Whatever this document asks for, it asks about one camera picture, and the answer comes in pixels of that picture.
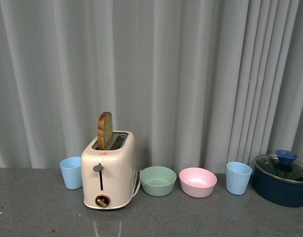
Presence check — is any white toaster cable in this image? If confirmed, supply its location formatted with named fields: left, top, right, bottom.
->
left=131, top=169, right=142, bottom=199

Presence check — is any light blue cup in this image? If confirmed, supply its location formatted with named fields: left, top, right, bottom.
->
left=226, top=162, right=252, bottom=195
left=59, top=157, right=83, bottom=190

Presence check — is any light blue cup right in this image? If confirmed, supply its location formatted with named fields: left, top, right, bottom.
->
left=226, top=162, right=252, bottom=195

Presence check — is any brown bread slice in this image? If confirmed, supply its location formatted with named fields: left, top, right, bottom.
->
left=97, top=112, right=113, bottom=150

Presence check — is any light blue cup left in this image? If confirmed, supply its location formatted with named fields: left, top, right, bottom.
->
left=59, top=157, right=83, bottom=190

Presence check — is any pink plastic bowl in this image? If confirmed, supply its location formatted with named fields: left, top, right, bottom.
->
left=179, top=167, right=217, bottom=198

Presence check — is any glass lid blue knob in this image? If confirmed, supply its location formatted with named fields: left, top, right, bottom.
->
left=254, top=150, right=303, bottom=183

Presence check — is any green plastic bowl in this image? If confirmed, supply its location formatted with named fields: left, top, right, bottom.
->
left=139, top=166, right=177, bottom=197

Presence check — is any dark blue pot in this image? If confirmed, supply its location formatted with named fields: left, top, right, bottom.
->
left=252, top=167, right=303, bottom=207

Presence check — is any grey pleated curtain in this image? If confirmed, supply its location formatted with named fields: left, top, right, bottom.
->
left=0, top=0, right=303, bottom=173

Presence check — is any cream two-slot toaster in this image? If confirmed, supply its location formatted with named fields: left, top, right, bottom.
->
left=81, top=131, right=137, bottom=210

